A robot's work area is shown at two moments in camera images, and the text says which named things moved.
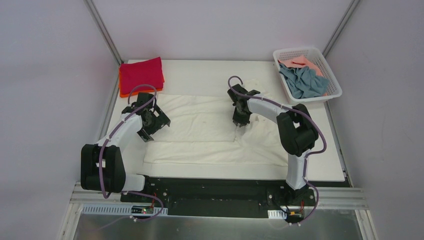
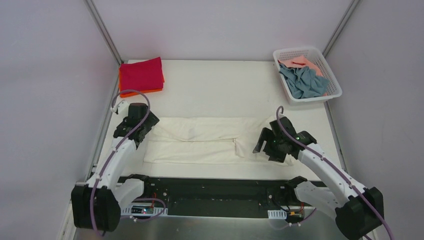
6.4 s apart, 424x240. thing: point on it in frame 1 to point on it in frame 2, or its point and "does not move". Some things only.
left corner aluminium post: [104, 31] does not move
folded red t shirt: [148, 72] does not move
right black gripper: [240, 113] to [269, 145]
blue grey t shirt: [303, 83] does not move
